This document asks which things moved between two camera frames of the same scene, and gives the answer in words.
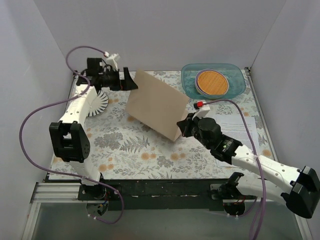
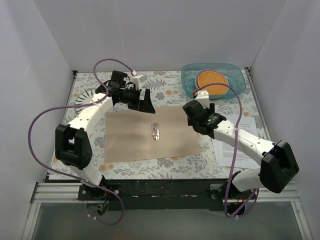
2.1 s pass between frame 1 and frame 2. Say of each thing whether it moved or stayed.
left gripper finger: moved
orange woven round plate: stayed
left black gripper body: moved
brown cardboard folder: moved
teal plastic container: stayed
